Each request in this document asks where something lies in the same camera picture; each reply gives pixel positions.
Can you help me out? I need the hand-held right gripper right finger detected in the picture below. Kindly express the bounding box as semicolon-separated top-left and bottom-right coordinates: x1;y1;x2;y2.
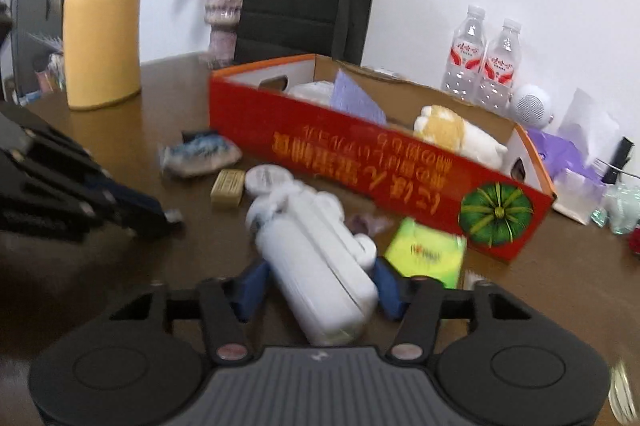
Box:
372;256;536;363

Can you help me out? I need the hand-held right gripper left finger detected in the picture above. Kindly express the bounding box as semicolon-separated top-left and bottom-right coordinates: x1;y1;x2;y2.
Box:
102;259;273;364

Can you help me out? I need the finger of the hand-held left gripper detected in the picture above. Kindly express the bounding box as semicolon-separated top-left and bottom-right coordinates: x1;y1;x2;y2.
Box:
80;166;183;241

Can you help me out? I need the white pump bottle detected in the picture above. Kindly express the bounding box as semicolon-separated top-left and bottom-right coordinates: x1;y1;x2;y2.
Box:
245;183;379;347

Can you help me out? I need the wooden sorting tray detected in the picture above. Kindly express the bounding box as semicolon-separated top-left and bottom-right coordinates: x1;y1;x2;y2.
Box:
208;53;557;263

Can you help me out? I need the green packet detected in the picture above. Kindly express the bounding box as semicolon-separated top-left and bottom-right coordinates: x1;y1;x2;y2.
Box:
384;217;467;289

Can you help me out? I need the blue white snack packet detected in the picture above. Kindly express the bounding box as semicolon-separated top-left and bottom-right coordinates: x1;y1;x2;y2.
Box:
159;131;244;178

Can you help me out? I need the tan soap bar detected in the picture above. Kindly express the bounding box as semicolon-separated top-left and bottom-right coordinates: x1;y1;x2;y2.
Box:
210;169;247;210

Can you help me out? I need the white round lid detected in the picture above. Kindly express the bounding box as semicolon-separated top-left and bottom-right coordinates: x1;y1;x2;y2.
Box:
245;165;295;197

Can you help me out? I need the yellow thermos jug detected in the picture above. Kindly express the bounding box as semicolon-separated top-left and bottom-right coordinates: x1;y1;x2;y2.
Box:
47;0;143;111

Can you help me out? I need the yellow white plush toy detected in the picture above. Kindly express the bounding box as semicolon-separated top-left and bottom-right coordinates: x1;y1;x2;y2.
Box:
413;105;508;170

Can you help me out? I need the white tissue pack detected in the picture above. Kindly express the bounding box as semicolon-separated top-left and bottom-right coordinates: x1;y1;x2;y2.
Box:
550;169;608;225

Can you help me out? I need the pink glass vase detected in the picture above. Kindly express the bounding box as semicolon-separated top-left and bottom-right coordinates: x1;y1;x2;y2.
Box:
204;0;249;62

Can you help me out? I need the purple packet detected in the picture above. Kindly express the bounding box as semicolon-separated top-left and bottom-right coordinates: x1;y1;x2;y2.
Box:
527;126;601;187

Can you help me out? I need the white round speaker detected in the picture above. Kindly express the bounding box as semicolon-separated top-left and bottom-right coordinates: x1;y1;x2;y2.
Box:
510;84;555;128

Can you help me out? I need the clear glass cup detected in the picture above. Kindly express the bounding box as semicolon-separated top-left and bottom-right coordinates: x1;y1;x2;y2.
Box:
592;183;640;235

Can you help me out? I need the clear water bottle red label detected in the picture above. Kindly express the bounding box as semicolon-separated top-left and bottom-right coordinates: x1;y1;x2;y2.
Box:
475;18;523;117
441;5;488;103

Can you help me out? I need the silver foil wrapper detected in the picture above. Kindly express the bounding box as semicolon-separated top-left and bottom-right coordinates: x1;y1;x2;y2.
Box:
607;360;637;423

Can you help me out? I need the translucent white pouch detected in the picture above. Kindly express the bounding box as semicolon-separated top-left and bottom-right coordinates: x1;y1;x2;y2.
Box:
557;89;621;167

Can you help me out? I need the black tube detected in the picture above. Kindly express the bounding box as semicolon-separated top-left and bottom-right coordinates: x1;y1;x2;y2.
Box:
602;137;635;185

